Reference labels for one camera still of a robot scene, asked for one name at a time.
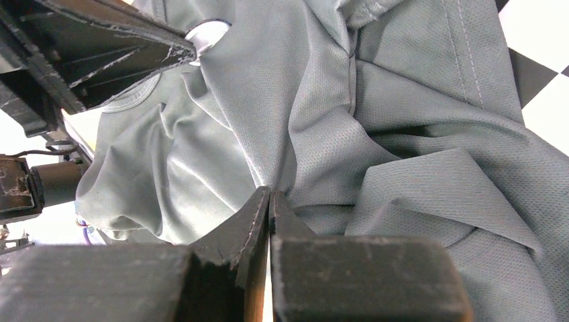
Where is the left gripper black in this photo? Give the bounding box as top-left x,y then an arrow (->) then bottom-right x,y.
1,1 -> 197,223

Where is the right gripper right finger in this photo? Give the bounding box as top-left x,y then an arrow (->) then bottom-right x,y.
268,191 -> 474,321

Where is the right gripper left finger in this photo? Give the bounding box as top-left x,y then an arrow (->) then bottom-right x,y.
1,187 -> 270,321

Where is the grey t-shirt garment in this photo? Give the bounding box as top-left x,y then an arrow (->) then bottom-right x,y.
75,1 -> 568,321

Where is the black white checkerboard mat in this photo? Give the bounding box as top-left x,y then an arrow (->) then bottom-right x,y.
496,0 -> 568,154

